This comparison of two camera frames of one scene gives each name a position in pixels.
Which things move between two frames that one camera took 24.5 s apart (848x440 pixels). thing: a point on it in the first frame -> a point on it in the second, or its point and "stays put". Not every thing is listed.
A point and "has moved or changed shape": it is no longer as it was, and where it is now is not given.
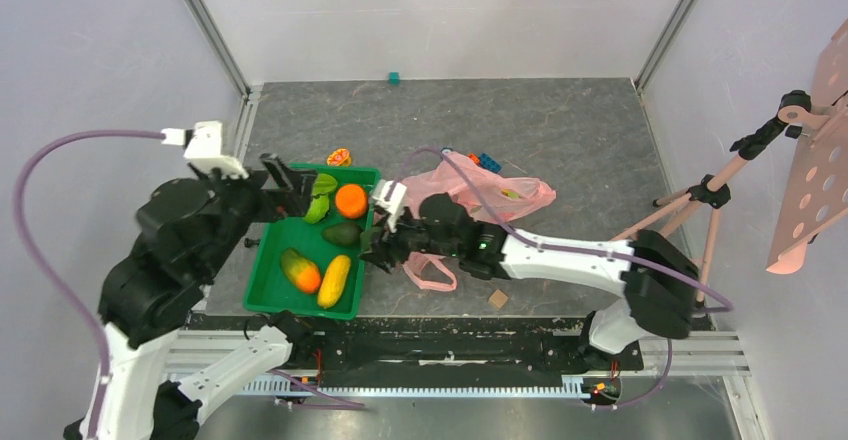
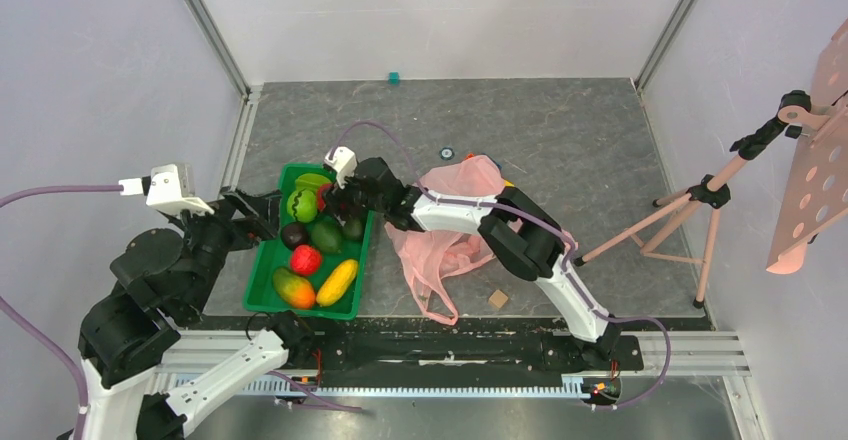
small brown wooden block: x=498 y=298 stays put
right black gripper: x=390 y=243 -> x=354 y=190
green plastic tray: x=314 y=269 stays put
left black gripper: x=279 y=200 -> x=261 y=222
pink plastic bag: x=510 y=196 has moved or changed shape
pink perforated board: x=819 y=200 stays put
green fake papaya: x=305 y=273 -> x=293 y=289
